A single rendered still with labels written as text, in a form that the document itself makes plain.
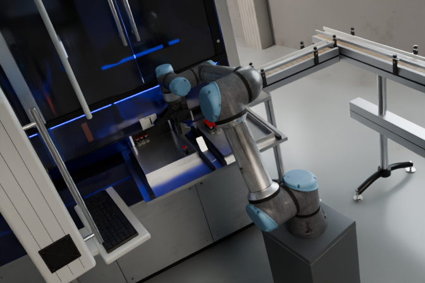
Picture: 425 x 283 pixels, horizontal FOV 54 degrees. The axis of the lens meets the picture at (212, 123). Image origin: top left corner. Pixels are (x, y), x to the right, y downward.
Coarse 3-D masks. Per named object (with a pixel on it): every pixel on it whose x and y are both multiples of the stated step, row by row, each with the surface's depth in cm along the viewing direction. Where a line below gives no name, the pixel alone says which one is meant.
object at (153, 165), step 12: (168, 132) 220; (144, 144) 215; (156, 144) 212; (168, 144) 210; (180, 144) 207; (144, 156) 205; (156, 156) 203; (168, 156) 200; (180, 156) 198; (192, 156) 192; (144, 168) 196; (156, 168) 194; (168, 168) 189
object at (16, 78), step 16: (0, 32) 164; (0, 48) 166; (16, 64) 171; (192, 64) 204; (16, 80) 173; (32, 96) 178; (112, 96) 194; (128, 96) 196; (80, 112) 190; (32, 128) 184; (48, 128) 186
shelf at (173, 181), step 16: (272, 128) 200; (272, 144) 190; (128, 160) 206; (160, 176) 188; (176, 176) 185; (192, 176) 182; (208, 176) 182; (144, 192) 181; (160, 192) 178; (176, 192) 179
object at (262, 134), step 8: (248, 112) 211; (248, 120) 211; (256, 120) 204; (256, 128) 203; (264, 128) 198; (208, 136) 207; (216, 136) 205; (224, 136) 204; (256, 136) 197; (264, 136) 189; (272, 136) 191; (216, 144) 199; (224, 144) 198; (224, 152) 192
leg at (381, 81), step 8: (384, 80) 234; (384, 88) 237; (384, 96) 239; (384, 104) 242; (384, 112) 245; (384, 136) 253; (384, 144) 256; (384, 152) 259; (384, 160) 262; (384, 168) 266
